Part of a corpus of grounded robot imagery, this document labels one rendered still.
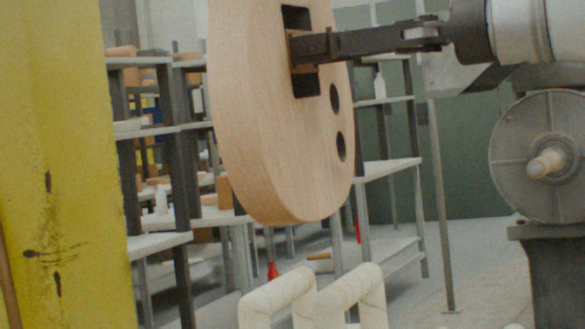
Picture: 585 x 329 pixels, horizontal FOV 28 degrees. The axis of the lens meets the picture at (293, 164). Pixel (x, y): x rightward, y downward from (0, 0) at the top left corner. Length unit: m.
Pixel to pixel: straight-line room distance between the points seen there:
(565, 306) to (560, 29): 1.28
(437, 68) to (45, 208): 0.77
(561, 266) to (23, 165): 1.06
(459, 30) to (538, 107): 1.02
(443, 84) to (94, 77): 0.77
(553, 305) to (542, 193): 0.29
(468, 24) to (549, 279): 1.26
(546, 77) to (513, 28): 1.07
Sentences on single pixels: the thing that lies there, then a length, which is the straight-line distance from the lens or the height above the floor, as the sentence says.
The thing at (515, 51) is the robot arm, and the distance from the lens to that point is 1.17.
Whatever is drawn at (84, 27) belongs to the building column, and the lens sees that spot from 2.35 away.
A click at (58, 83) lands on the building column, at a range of 2.24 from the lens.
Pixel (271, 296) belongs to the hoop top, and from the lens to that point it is 1.23.
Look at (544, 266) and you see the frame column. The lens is 2.37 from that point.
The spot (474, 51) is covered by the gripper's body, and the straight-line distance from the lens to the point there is 1.18.
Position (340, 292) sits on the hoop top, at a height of 1.21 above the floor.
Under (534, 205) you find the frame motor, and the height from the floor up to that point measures 1.16.
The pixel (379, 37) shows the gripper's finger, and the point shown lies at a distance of 1.16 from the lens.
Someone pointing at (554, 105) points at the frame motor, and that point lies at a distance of 2.18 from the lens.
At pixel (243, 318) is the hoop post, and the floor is 1.19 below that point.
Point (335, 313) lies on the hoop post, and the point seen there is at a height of 1.19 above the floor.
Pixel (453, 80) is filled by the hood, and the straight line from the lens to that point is 1.91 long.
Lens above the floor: 1.40
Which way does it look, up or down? 3 degrees down
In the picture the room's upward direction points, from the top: 6 degrees counter-clockwise
